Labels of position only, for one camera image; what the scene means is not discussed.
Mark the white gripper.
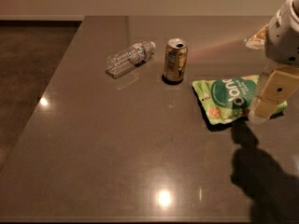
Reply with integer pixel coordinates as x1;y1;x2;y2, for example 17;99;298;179
245;0;299;124

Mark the orange soda can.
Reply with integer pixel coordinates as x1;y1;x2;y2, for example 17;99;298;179
164;38;188;83

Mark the green snack bag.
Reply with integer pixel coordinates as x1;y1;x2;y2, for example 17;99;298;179
192;75;289;125

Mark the clear plastic water bottle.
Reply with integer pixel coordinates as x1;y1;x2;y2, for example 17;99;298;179
106;41;156;79

